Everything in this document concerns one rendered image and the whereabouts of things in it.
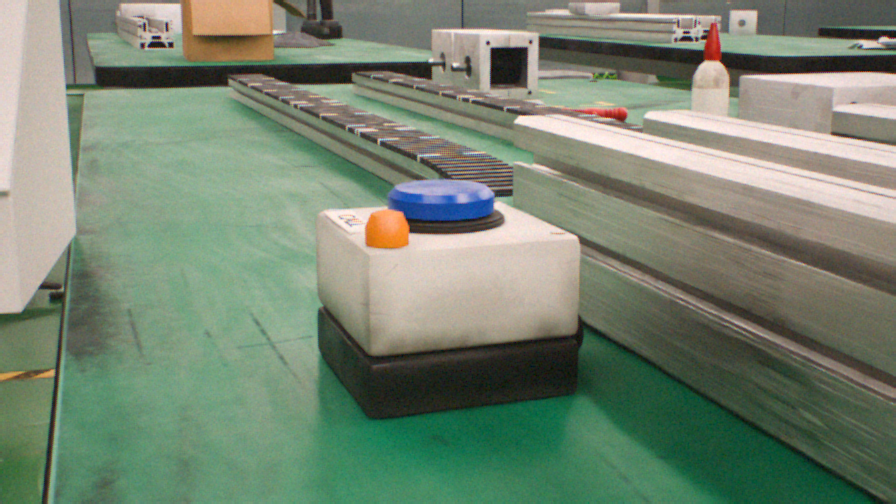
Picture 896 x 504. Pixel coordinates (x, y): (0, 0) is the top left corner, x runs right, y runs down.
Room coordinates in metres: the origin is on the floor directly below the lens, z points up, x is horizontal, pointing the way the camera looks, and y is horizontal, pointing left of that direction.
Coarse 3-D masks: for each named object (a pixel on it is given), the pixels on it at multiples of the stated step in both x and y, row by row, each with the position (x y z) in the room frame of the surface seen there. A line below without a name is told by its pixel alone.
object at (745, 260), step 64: (576, 128) 0.49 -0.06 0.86; (704, 128) 0.51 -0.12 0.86; (768, 128) 0.49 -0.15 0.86; (576, 192) 0.48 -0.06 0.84; (640, 192) 0.45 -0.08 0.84; (704, 192) 0.38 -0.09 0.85; (768, 192) 0.35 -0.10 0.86; (832, 192) 0.32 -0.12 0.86; (640, 256) 0.42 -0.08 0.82; (704, 256) 0.38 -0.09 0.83; (768, 256) 0.34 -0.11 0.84; (832, 256) 0.33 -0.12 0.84; (640, 320) 0.42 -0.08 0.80; (704, 320) 0.38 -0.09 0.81; (768, 320) 0.36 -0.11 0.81; (832, 320) 0.31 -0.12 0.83; (704, 384) 0.38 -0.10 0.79; (768, 384) 0.34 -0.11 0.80; (832, 384) 0.31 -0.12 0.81; (832, 448) 0.31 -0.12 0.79
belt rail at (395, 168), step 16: (240, 96) 1.55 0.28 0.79; (256, 96) 1.42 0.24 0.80; (272, 112) 1.32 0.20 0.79; (288, 112) 1.23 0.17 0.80; (304, 112) 1.15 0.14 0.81; (304, 128) 1.15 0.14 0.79; (320, 128) 1.11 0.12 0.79; (336, 128) 1.02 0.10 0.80; (320, 144) 1.08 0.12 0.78; (336, 144) 1.02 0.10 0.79; (352, 144) 0.99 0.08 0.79; (368, 144) 0.91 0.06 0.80; (352, 160) 0.97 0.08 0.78; (368, 160) 0.91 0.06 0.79; (384, 160) 0.89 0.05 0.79; (400, 160) 0.83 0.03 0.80; (384, 176) 0.87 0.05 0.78; (400, 176) 0.83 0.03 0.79; (416, 176) 0.81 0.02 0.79; (432, 176) 0.76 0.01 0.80
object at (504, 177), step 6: (486, 174) 0.70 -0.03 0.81; (492, 174) 0.71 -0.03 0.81; (498, 174) 0.71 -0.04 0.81; (504, 174) 0.71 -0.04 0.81; (510, 174) 0.71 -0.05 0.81; (468, 180) 0.69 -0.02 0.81; (474, 180) 0.69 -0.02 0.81; (480, 180) 0.69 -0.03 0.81; (486, 180) 0.69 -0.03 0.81; (492, 180) 0.69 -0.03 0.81; (498, 180) 0.69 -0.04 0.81; (504, 180) 0.69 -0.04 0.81; (510, 180) 0.69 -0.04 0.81
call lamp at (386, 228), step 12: (372, 216) 0.36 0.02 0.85; (384, 216) 0.36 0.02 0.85; (396, 216) 0.36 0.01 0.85; (372, 228) 0.36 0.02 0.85; (384, 228) 0.36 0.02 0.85; (396, 228) 0.36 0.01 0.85; (408, 228) 0.37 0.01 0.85; (372, 240) 0.36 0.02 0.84; (384, 240) 0.36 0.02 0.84; (396, 240) 0.36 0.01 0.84; (408, 240) 0.37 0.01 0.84
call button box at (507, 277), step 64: (320, 256) 0.42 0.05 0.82; (384, 256) 0.36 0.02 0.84; (448, 256) 0.36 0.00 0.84; (512, 256) 0.37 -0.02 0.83; (576, 256) 0.38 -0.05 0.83; (320, 320) 0.42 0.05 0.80; (384, 320) 0.36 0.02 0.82; (448, 320) 0.36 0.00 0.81; (512, 320) 0.37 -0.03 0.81; (576, 320) 0.38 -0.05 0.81; (384, 384) 0.36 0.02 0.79; (448, 384) 0.36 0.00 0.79; (512, 384) 0.37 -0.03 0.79; (576, 384) 0.38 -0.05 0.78
